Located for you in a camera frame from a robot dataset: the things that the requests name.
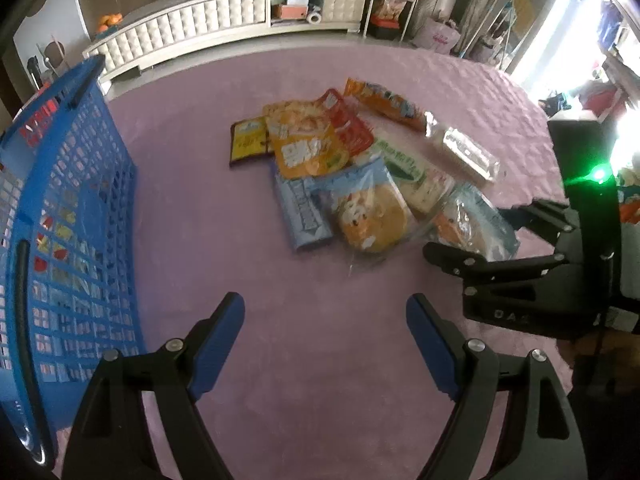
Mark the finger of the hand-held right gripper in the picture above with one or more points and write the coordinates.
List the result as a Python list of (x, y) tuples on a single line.
[(500, 267), (545, 217)]

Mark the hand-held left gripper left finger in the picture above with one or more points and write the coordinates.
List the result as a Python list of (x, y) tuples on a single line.
[(220, 340)]

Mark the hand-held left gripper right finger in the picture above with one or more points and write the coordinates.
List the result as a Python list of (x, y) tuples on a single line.
[(430, 345)]

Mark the clear bag orange snack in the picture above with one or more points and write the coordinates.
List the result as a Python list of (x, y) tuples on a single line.
[(475, 220)]

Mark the clear white snack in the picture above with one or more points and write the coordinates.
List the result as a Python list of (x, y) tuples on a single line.
[(465, 152)]

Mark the blue plastic mesh basket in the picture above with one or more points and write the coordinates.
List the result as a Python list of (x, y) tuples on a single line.
[(75, 210)]

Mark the purple yellow chip packet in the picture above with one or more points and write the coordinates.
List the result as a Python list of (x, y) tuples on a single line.
[(247, 142)]

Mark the red snack packet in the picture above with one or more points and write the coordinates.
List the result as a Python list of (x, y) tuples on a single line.
[(350, 127)]

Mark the mauve quilted bedspread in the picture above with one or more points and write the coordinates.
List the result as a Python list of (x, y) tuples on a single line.
[(325, 280)]

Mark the green white snack packet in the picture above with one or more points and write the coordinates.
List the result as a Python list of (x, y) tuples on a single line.
[(415, 175)]

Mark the clear packet orange pastry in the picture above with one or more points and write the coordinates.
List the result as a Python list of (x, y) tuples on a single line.
[(370, 215)]

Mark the clothes drying rack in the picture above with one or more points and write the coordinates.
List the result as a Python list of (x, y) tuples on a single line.
[(605, 90)]

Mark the blue snack packet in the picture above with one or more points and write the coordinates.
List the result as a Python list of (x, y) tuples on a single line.
[(300, 210)]

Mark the long orange snack packet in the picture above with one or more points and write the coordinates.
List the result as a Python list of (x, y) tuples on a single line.
[(385, 102)]

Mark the standing mirror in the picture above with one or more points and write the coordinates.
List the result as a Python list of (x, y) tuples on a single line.
[(540, 10)]

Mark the pink shopping bag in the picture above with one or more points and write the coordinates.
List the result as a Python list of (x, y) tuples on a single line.
[(435, 35)]

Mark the patterned curtain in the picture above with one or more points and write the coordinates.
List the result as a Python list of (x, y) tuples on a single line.
[(482, 0)]

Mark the white metal shelf rack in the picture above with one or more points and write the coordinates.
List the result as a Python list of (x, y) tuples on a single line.
[(390, 10)]

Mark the white tape roll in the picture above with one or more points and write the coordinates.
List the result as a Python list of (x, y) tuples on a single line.
[(314, 17)]

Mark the small orange box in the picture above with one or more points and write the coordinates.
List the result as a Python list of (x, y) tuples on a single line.
[(293, 11)]

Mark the white tufted low cabinet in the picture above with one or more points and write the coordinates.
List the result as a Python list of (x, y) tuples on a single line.
[(200, 15)]

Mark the pile of oranges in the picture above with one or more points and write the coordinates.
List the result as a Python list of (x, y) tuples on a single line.
[(109, 22)]

